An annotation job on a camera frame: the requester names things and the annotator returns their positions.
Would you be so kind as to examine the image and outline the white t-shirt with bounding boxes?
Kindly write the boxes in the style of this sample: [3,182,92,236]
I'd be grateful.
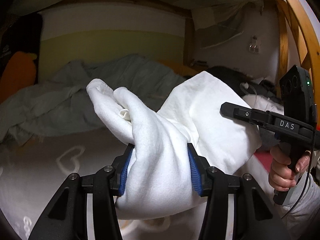
[87,72,261,219]

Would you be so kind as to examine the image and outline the person's right hand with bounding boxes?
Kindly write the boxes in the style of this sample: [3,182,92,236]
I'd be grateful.
[268,145,310,192]

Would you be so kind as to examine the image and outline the red notebook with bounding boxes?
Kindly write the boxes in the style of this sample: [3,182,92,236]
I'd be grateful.
[254,151,273,172]

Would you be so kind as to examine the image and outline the white crumpled cloth pile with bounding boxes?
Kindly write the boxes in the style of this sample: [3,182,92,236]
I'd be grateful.
[240,82,284,115]

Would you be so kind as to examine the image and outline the grey printed bed sheet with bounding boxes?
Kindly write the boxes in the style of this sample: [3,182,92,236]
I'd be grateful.
[1,128,206,239]

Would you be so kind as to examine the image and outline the grey-green crumpled blanket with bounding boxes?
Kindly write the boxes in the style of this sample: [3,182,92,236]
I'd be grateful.
[0,53,201,145]

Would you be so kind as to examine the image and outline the orange pillow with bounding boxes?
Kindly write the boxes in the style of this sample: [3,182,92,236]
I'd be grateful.
[0,51,37,103]

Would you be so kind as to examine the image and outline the yellow-green white headboard cushion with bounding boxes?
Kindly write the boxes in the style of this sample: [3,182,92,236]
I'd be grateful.
[39,3,185,81]

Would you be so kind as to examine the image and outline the wooden curved bed rail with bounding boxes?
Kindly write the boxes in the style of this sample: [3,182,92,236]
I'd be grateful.
[266,0,320,98]

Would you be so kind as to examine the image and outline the wall power socket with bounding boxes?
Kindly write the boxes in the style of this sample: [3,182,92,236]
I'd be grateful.
[248,35,261,54]

